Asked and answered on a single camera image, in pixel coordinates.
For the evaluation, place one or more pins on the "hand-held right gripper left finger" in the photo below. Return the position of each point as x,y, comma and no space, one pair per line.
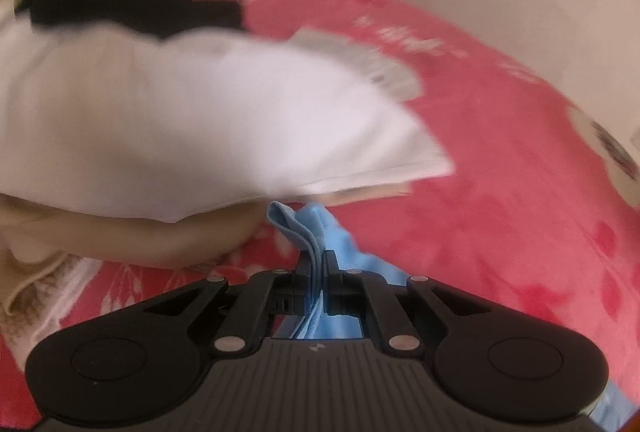
305,282

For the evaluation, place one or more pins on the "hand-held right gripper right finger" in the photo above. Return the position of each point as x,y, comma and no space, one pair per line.
330,282

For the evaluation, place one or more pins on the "white fuzzy cloth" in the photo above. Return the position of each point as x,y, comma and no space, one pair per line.
65,287

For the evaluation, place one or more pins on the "beige cloth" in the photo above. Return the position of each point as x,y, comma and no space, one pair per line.
150,239

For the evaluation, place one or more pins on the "pink floral blanket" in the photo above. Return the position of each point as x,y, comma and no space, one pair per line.
500,187

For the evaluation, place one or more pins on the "light blue T-shirt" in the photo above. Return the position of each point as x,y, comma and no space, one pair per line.
340,237

